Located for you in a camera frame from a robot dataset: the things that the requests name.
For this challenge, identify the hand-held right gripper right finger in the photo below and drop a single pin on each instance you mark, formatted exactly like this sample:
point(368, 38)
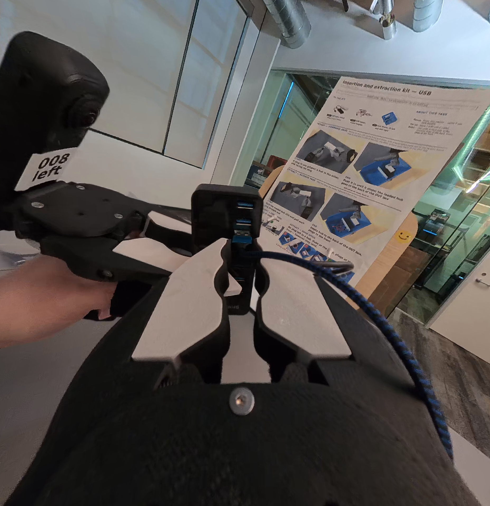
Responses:
point(304, 316)

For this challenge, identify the round wooden side table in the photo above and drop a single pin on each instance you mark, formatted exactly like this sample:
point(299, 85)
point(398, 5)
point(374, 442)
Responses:
point(393, 253)

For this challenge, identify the frosted glass wall panel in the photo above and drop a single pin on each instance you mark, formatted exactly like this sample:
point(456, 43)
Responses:
point(205, 79)

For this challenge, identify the black USB hub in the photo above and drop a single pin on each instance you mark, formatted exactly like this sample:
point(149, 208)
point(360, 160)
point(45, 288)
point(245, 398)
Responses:
point(209, 213)

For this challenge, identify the red box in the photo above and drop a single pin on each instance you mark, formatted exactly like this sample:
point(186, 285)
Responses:
point(274, 162)

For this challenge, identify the person's left hand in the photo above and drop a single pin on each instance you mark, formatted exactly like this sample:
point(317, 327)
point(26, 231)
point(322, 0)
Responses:
point(39, 300)

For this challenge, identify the instruction poster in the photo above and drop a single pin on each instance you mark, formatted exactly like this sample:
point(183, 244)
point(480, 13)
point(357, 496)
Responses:
point(387, 130)

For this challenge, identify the brown cardboard box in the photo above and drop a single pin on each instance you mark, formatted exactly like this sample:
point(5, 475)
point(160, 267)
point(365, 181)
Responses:
point(406, 272)

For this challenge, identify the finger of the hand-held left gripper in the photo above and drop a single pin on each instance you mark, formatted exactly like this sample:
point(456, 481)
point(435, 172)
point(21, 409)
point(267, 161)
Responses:
point(150, 253)
point(166, 225)

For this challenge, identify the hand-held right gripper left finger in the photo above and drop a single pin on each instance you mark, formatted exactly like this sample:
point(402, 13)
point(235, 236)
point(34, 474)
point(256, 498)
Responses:
point(181, 308)

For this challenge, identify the white door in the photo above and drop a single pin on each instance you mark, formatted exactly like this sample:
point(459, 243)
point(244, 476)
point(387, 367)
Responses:
point(466, 316)

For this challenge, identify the silver ventilation duct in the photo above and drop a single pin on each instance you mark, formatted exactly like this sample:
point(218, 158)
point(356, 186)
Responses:
point(426, 14)
point(288, 23)

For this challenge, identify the yellow smiley sticker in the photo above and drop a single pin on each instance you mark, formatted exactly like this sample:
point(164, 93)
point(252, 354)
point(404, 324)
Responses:
point(405, 236)

